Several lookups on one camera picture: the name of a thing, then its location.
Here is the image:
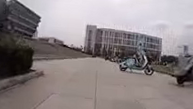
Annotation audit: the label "person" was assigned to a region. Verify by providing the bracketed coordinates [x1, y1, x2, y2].
[134, 40, 149, 67]

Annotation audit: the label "low pale building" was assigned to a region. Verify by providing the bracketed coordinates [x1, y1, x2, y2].
[37, 35, 66, 47]

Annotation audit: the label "dark green hedge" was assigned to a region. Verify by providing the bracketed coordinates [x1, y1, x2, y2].
[0, 31, 37, 88]

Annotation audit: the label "grey concrete slab pavement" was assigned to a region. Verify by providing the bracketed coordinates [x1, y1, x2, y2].
[0, 47, 193, 109]

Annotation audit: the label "wide grey stone steps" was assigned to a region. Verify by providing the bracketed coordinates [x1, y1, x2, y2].
[28, 38, 94, 65]

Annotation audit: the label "vehicle under grey cover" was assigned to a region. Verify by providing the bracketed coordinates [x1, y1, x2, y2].
[172, 49, 193, 88]

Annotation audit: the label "grey concrete kerb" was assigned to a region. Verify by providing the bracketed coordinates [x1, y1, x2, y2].
[0, 65, 46, 104]

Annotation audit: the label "light blue scooter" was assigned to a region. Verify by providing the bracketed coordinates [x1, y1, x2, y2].
[117, 52, 157, 77]

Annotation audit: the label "tiered grey building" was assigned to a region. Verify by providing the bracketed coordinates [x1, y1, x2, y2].
[0, 0, 44, 39]

